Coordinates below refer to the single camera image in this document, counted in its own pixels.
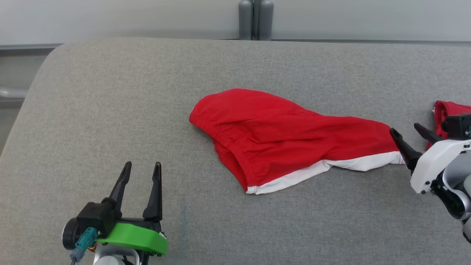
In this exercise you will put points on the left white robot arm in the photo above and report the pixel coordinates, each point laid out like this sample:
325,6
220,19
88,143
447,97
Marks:
110,259

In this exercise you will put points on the grey partition foot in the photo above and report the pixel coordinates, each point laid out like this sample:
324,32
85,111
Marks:
13,92

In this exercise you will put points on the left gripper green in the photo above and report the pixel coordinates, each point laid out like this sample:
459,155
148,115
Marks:
136,235

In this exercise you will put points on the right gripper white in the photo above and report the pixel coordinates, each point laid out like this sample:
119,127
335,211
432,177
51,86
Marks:
430,165

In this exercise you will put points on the grey partition base rail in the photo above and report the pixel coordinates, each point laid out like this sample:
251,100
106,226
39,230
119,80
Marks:
22,49

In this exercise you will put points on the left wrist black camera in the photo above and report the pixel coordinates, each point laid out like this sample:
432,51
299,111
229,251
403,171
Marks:
94,217

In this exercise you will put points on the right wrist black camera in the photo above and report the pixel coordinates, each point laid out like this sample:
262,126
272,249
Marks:
458,127

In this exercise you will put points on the crumpled red garment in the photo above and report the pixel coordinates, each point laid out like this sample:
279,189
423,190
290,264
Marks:
450,110

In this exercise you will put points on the wrist black camera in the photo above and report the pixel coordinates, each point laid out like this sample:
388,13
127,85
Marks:
458,127
94,217

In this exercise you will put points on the red shorts with white trim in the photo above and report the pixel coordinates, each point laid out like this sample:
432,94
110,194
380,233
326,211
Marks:
276,132

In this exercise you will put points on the grey partition post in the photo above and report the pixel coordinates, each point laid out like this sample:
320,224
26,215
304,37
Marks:
245,22
266,22

